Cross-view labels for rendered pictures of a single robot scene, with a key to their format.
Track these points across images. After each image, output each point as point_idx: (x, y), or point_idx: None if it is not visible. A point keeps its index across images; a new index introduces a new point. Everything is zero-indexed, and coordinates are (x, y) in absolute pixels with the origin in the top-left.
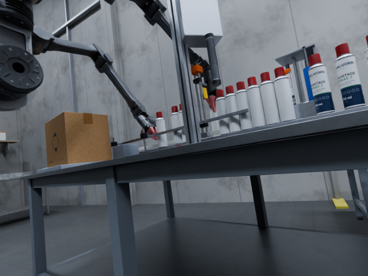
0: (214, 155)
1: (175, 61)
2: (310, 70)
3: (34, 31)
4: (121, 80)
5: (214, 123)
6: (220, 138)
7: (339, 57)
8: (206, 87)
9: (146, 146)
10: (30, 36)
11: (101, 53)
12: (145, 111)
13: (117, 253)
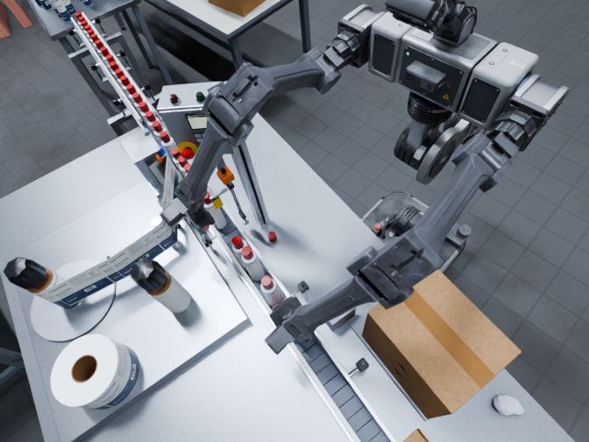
0: None
1: (251, 162)
2: (173, 142)
3: (471, 139)
4: (329, 295)
5: (180, 284)
6: (284, 140)
7: (165, 130)
8: (204, 208)
9: (297, 349)
10: (411, 122)
11: (382, 248)
12: (284, 316)
13: None
